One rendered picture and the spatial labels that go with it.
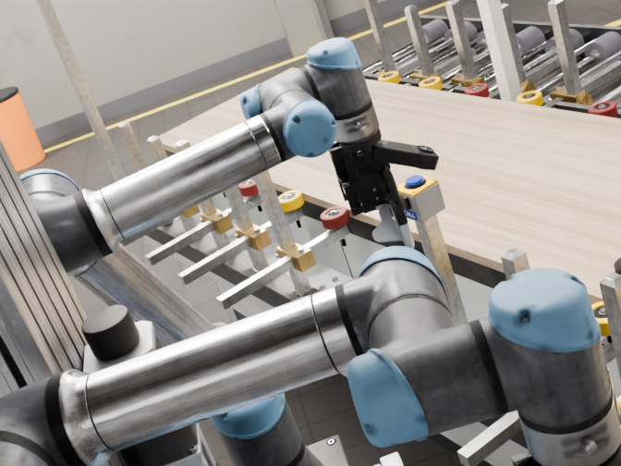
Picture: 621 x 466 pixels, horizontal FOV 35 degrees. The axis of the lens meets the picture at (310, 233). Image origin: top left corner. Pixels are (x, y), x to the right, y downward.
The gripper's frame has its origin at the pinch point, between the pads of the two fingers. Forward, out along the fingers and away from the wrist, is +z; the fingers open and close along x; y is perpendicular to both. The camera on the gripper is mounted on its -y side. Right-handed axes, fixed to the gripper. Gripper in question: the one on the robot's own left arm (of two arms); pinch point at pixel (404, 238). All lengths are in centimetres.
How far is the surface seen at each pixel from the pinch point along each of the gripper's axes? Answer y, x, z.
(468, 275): -21, -67, 50
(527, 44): -94, -213, 50
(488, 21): -65, -152, 17
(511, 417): -10.3, -7.1, 48.4
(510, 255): -20.1, -15.2, 19.2
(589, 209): -52, -61, 42
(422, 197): -10.6, -36.3, 11.4
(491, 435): -5.1, -4.4, 48.4
